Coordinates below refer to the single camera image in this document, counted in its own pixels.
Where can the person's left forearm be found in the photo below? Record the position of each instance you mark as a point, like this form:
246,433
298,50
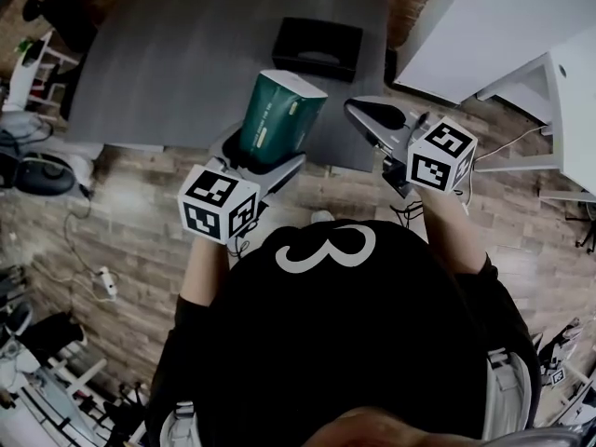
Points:
205,273

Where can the white power strip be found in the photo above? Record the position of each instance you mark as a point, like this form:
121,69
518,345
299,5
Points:
107,281

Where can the round black floor device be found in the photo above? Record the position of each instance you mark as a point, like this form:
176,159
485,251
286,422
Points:
44,176

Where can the person's right forearm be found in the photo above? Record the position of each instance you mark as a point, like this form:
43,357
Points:
451,235

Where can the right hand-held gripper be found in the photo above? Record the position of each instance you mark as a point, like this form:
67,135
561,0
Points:
437,161

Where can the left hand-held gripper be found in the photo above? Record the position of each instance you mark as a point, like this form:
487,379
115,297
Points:
216,203

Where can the white shelf rack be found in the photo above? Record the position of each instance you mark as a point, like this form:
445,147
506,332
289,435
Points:
21,77

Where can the person's grey shoe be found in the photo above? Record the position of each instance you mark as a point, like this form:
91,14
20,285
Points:
322,216

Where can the white desk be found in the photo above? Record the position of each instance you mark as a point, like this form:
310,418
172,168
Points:
489,26

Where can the green box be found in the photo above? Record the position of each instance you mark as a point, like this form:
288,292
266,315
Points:
274,119

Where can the person's black shirt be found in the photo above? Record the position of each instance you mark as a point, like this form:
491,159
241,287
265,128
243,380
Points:
349,333

